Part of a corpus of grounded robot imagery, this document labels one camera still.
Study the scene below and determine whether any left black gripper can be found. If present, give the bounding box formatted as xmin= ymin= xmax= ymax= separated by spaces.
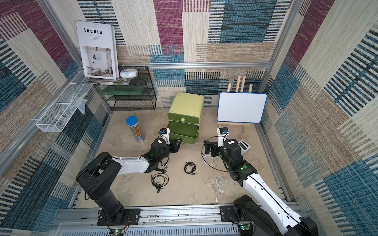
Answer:
xmin=157 ymin=138 xmax=182 ymax=164

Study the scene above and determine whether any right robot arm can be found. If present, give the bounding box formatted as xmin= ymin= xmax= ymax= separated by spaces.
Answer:
xmin=203 ymin=137 xmax=319 ymax=236

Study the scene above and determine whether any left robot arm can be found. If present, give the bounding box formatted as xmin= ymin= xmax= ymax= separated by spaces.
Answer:
xmin=76 ymin=138 xmax=182 ymax=226

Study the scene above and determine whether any white earphones centre right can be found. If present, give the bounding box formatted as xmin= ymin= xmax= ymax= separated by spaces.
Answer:
xmin=203 ymin=154 xmax=216 ymax=167

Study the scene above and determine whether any black earphones small coil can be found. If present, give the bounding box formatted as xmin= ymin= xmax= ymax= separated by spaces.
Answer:
xmin=155 ymin=167 xmax=167 ymax=174

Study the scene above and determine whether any black earphones round coil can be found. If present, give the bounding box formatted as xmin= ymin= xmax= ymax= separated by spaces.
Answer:
xmin=184 ymin=162 xmax=196 ymax=175

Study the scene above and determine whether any black earphones large loop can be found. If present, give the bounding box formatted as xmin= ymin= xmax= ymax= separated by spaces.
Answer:
xmin=151 ymin=173 xmax=169 ymax=193

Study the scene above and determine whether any green three-drawer cabinet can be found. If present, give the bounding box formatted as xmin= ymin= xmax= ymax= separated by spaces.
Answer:
xmin=167 ymin=92 xmax=204 ymax=144

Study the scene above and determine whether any white calculator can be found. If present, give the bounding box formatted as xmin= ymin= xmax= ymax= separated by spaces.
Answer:
xmin=238 ymin=139 xmax=251 ymax=155

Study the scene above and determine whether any blue-lid pencil canister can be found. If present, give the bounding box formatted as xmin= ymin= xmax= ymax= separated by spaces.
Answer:
xmin=126 ymin=116 xmax=144 ymax=142

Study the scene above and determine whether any small whiteboard on easel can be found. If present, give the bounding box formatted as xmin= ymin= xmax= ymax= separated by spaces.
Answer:
xmin=217 ymin=75 xmax=268 ymax=133

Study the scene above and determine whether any green sheet on shelf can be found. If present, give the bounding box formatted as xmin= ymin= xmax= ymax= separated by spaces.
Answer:
xmin=100 ymin=86 xmax=146 ymax=95

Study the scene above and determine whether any white oval case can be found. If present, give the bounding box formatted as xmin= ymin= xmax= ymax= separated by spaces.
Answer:
xmin=120 ymin=68 xmax=138 ymax=79

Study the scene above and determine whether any Inedia magazine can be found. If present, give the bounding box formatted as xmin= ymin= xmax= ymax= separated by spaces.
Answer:
xmin=76 ymin=21 xmax=119 ymax=80

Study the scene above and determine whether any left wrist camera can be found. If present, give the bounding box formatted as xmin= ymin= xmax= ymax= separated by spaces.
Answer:
xmin=159 ymin=128 xmax=170 ymax=145

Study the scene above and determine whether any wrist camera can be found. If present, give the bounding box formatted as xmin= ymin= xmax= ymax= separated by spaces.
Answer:
xmin=217 ymin=127 xmax=228 ymax=147
xmin=159 ymin=128 xmax=170 ymax=145

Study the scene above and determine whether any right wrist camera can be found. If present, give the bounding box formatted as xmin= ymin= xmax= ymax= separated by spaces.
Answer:
xmin=217 ymin=127 xmax=228 ymax=147

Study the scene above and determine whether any black wire shelf rack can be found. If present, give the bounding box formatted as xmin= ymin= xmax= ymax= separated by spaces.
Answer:
xmin=91 ymin=66 xmax=157 ymax=112

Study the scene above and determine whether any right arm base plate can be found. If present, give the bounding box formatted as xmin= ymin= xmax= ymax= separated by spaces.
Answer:
xmin=219 ymin=205 xmax=245 ymax=224

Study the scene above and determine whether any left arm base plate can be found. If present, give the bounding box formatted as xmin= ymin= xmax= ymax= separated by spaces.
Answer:
xmin=97 ymin=208 xmax=141 ymax=226

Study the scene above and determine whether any white wire basket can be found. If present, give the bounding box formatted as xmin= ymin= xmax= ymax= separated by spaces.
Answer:
xmin=36 ymin=83 xmax=92 ymax=132

